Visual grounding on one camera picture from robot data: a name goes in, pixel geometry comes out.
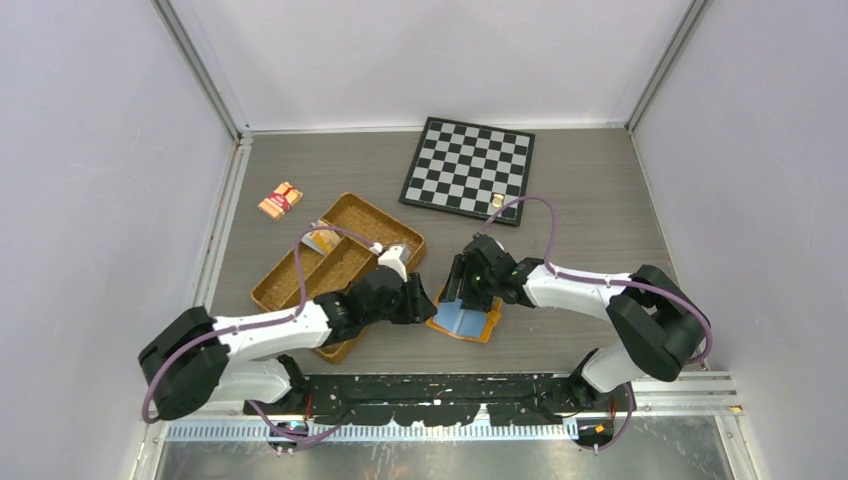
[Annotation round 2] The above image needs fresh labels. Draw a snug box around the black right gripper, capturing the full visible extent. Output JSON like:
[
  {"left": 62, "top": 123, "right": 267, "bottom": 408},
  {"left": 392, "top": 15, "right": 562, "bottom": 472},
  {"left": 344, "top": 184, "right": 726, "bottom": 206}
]
[{"left": 440, "top": 253, "right": 498, "bottom": 312}]

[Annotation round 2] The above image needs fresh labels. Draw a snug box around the orange leather card holder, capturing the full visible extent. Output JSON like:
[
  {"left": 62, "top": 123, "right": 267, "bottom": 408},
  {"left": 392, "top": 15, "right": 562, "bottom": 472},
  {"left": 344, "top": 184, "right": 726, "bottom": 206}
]
[{"left": 425, "top": 299, "right": 502, "bottom": 343}]

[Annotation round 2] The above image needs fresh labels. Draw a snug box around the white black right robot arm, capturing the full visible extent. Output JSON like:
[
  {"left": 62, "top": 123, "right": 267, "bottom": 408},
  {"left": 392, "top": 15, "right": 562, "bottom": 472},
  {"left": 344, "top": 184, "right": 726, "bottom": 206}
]
[{"left": 438, "top": 233, "right": 712, "bottom": 411}]

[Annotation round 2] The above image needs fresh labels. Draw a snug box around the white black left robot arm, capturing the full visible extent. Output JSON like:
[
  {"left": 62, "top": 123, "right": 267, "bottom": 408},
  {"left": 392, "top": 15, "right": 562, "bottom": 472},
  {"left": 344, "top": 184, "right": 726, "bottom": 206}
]
[{"left": 138, "top": 266, "right": 437, "bottom": 423}]

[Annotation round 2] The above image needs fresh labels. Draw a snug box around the white credit card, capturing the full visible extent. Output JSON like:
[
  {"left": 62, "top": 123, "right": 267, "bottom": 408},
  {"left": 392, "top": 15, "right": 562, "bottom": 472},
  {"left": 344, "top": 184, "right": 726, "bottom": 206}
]
[{"left": 300, "top": 231, "right": 325, "bottom": 256}]

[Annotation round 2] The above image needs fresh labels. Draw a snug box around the red playing card box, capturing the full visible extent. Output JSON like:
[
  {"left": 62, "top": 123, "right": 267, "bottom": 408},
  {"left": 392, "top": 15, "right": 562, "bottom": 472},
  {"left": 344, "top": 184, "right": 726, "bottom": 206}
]
[{"left": 258, "top": 182, "right": 303, "bottom": 220}]

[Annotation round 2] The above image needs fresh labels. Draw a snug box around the woven rattan divided tray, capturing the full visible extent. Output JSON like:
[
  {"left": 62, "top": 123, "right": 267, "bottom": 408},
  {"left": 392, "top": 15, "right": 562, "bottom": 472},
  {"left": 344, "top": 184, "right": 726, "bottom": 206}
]
[{"left": 250, "top": 192, "right": 429, "bottom": 366}]

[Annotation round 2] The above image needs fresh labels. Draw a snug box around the black white chessboard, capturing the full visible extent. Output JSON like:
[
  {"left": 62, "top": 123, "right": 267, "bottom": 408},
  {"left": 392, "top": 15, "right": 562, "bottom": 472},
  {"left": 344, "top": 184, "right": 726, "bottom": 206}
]
[{"left": 398, "top": 116, "right": 535, "bottom": 227}]

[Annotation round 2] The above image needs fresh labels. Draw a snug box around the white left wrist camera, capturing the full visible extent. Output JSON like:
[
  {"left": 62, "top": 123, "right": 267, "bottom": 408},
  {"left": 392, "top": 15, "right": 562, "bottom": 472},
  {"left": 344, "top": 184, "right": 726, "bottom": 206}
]
[{"left": 378, "top": 244, "right": 410, "bottom": 281}]

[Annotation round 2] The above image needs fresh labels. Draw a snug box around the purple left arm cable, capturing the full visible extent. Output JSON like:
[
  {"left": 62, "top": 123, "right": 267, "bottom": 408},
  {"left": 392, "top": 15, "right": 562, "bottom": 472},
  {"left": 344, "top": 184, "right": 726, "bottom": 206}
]
[{"left": 140, "top": 225, "right": 386, "bottom": 453}]

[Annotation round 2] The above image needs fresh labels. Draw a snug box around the aluminium slotted rail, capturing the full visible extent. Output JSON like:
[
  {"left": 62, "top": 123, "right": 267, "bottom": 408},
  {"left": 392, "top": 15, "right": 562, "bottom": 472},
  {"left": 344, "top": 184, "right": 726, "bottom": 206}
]
[{"left": 164, "top": 418, "right": 578, "bottom": 442}]

